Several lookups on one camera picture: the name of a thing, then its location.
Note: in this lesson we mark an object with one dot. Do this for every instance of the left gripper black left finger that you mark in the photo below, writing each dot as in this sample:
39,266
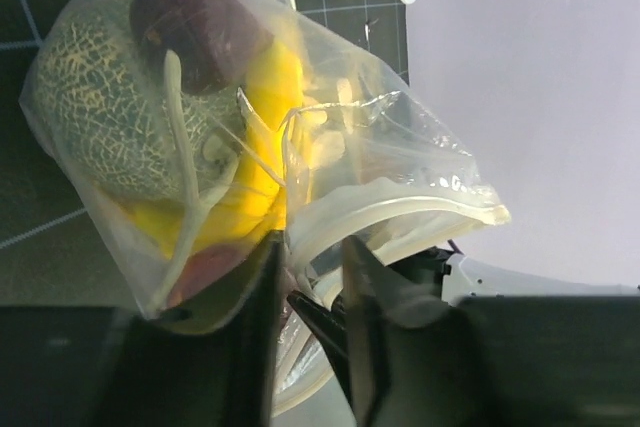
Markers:
207,362

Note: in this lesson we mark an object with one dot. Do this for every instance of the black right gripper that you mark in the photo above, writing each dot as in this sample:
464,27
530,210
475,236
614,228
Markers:
326,319

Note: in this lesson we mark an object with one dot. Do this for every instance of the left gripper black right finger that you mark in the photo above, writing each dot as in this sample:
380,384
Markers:
499,359

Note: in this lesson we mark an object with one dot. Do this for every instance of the red apple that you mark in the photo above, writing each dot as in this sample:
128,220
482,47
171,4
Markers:
215,40
204,268

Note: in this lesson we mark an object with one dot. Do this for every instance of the yellow banana bunch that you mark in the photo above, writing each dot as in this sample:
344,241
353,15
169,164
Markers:
254,198

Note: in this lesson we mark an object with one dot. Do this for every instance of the green netted melon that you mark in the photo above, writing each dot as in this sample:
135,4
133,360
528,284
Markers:
92,85

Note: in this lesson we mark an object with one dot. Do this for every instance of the clear polka dot zip bag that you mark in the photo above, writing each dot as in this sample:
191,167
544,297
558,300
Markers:
363,156

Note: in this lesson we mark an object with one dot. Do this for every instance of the black grid cutting mat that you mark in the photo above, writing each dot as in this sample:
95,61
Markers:
51,253

